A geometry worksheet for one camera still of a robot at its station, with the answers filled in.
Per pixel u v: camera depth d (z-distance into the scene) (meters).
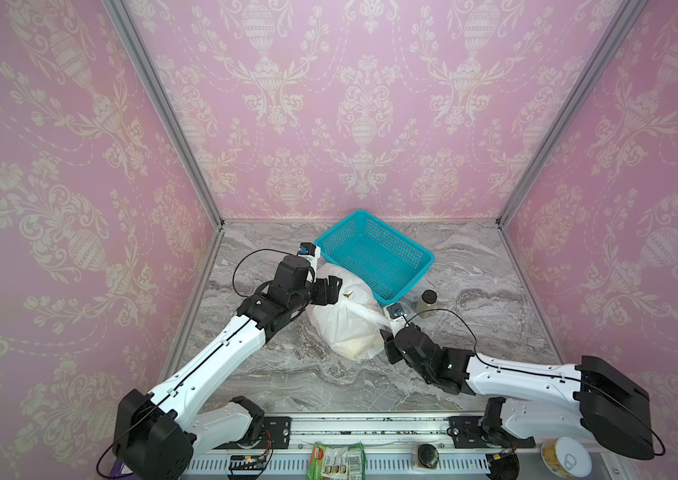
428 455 0.69
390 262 1.09
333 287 0.69
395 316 0.70
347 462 0.69
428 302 0.89
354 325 0.81
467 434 0.73
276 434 0.74
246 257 0.65
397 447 0.73
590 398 0.42
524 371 0.50
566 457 0.66
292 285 0.55
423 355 0.60
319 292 0.69
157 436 0.38
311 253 0.69
